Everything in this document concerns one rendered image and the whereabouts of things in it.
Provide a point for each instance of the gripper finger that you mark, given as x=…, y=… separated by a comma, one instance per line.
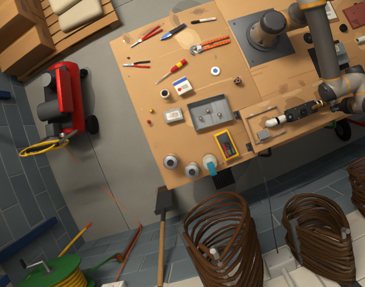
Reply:
x=335, y=103
x=335, y=109

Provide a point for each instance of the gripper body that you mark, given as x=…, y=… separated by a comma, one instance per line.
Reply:
x=347, y=106

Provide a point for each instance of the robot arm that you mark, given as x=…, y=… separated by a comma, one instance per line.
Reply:
x=320, y=36

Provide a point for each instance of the black valve manifold body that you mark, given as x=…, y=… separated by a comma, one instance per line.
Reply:
x=299, y=112

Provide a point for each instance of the grey control box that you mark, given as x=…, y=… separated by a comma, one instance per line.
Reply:
x=341, y=52

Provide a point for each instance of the black wheel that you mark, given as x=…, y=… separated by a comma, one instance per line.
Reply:
x=343, y=131

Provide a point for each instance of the black round knob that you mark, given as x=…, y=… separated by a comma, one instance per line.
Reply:
x=343, y=28
x=307, y=37

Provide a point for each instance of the copper tube coil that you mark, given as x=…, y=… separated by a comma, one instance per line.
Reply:
x=227, y=233
x=320, y=239
x=362, y=185

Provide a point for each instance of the black bench clamp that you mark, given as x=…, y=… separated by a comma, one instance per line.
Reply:
x=264, y=153
x=249, y=148
x=236, y=114

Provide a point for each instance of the dark red cloth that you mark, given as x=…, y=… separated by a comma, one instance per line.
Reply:
x=355, y=15

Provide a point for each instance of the small dark red cube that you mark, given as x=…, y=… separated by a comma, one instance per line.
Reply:
x=237, y=81

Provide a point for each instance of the yellow multimeter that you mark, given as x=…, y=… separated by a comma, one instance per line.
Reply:
x=226, y=145

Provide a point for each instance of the white blue tape roll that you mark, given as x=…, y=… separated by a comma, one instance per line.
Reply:
x=215, y=70

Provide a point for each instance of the grey parts tray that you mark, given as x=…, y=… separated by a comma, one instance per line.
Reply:
x=211, y=121

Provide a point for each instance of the teal block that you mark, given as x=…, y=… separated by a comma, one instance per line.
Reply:
x=212, y=169

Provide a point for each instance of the white blue small box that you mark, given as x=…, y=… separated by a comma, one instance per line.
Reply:
x=182, y=86

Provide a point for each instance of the black marker pen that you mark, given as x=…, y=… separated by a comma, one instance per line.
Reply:
x=203, y=20

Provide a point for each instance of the grey can yellow band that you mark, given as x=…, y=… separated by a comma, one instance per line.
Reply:
x=192, y=170

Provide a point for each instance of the grey labelled box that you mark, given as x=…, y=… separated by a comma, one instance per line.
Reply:
x=173, y=116

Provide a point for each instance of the white base block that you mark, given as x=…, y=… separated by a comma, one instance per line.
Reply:
x=278, y=263

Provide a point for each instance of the red yellow screwdriver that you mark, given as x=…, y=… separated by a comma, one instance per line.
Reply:
x=172, y=70

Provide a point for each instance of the grey pipe socket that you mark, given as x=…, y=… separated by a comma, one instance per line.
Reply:
x=164, y=93

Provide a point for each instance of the grey can purple band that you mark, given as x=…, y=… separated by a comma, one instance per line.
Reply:
x=170, y=161

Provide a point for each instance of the blue black utility knife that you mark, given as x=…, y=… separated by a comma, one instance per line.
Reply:
x=173, y=31

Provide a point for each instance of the red long-nose pliers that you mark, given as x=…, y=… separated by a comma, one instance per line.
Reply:
x=148, y=35

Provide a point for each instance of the small red black pliers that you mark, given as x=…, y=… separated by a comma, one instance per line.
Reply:
x=137, y=64

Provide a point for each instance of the wooden pallet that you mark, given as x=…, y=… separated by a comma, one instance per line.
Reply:
x=89, y=33

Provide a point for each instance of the red air compressor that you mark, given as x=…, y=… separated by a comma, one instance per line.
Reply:
x=71, y=95

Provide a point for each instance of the cream sack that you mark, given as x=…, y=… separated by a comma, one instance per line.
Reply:
x=65, y=5
x=80, y=18

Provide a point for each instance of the white socket box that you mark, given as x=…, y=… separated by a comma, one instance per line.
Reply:
x=113, y=284

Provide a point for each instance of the yellow rod orange tip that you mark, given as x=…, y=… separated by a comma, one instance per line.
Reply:
x=74, y=239

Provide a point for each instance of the cardboard box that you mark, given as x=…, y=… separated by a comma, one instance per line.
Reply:
x=24, y=51
x=9, y=18

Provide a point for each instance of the blue shelf bar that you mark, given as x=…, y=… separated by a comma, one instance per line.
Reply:
x=0, y=94
x=24, y=239

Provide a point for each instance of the red cart frame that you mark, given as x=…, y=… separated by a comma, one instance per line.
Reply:
x=362, y=123

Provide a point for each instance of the grey square base plate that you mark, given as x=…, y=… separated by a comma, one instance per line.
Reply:
x=278, y=53

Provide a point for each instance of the grey metal test stand frame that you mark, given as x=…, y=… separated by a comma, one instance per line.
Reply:
x=250, y=131

